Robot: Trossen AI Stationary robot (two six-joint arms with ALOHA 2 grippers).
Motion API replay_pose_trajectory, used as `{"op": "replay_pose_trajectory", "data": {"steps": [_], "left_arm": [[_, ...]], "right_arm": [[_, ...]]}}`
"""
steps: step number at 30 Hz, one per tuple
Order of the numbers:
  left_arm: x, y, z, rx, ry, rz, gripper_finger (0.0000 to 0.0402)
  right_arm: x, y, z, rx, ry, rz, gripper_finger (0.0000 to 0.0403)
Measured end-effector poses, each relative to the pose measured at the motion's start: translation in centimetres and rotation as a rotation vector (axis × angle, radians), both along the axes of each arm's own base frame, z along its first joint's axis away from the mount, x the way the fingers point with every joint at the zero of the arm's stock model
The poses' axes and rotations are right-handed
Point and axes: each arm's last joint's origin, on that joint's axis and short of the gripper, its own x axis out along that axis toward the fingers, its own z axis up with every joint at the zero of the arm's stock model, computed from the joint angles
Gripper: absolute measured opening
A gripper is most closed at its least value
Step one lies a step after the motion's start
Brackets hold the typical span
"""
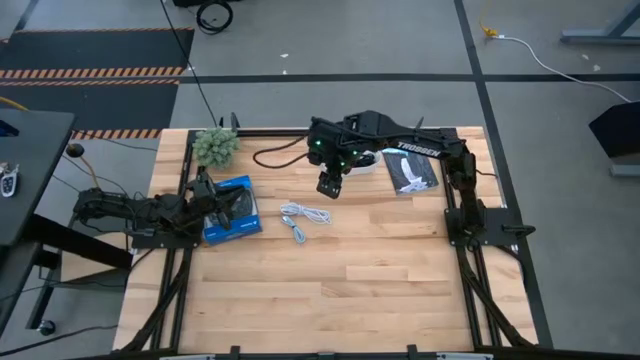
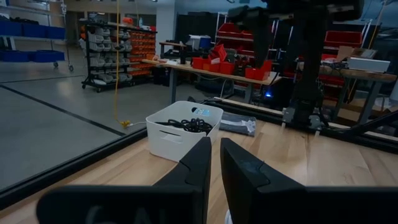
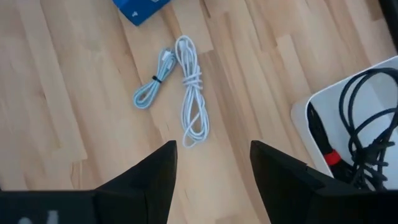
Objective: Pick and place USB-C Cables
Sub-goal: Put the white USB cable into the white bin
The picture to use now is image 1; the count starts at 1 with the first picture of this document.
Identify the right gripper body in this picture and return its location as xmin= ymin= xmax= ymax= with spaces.
xmin=305 ymin=115 xmax=362 ymax=175

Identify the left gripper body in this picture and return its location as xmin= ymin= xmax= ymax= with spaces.
xmin=185 ymin=172 xmax=224 ymax=226

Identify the white braided cable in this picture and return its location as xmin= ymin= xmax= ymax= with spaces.
xmin=278 ymin=201 xmax=333 ymax=226

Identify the white plastic storage bin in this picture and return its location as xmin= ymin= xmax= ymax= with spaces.
xmin=347 ymin=149 xmax=377 ymax=177

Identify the light blue grey cable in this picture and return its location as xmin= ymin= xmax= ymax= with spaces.
xmin=280 ymin=215 xmax=307 ymax=245

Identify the blue computer mouse box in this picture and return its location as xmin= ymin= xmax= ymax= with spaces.
xmin=202 ymin=174 xmax=264 ymax=247

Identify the green fuzzy artificial plant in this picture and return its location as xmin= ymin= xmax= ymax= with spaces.
xmin=192 ymin=126 xmax=241 ymax=170

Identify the black hazard striped floor mat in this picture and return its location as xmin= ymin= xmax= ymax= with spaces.
xmin=0 ymin=78 xmax=181 ymax=141
xmin=0 ymin=27 xmax=196 ymax=80

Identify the silver car key fob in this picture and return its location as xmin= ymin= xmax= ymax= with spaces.
xmin=0 ymin=162 xmax=21 ymax=199

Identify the black angular desk top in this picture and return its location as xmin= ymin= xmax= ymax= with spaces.
xmin=588 ymin=101 xmax=640 ymax=160

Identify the grey metal table leg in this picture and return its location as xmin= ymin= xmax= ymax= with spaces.
xmin=559 ymin=0 xmax=640 ymax=46

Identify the long black floor cable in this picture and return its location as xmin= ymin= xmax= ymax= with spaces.
xmin=158 ymin=0 xmax=220 ymax=127

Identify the coiled black floor cable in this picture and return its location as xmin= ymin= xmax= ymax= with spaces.
xmin=195 ymin=0 xmax=235 ymax=36

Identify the yellow extension cable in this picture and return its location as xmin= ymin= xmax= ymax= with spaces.
xmin=478 ymin=0 xmax=500 ymax=39

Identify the white floor power cable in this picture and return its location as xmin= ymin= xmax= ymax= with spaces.
xmin=497 ymin=34 xmax=632 ymax=104

